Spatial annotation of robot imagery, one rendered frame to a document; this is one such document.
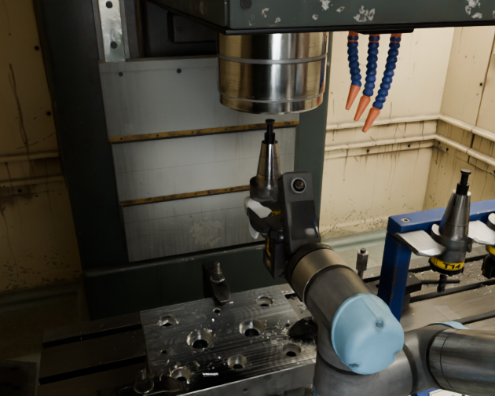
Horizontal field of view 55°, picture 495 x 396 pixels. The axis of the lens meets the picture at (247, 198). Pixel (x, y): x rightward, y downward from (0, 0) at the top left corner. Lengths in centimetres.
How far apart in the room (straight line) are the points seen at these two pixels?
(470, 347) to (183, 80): 82
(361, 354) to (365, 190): 145
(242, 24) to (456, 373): 44
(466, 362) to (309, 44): 42
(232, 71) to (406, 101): 130
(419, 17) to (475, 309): 79
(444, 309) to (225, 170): 61
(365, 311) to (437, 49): 149
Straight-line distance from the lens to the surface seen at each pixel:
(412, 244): 77
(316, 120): 132
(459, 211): 78
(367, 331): 52
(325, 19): 52
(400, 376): 64
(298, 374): 87
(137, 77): 111
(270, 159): 74
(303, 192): 66
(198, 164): 120
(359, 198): 194
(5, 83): 154
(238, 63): 65
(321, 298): 57
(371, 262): 190
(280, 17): 50
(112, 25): 111
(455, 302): 122
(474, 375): 58
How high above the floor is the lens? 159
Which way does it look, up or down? 25 degrees down
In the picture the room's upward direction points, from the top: straight up
